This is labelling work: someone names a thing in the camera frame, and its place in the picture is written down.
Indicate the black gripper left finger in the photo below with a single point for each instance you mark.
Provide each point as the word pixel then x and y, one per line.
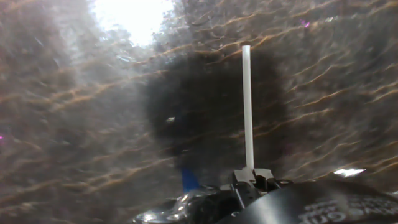
pixel 241 186

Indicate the dark brown marble mat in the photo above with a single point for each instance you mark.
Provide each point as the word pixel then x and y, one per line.
pixel 77 109

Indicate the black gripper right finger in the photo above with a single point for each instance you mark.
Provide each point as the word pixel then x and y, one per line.
pixel 264 177

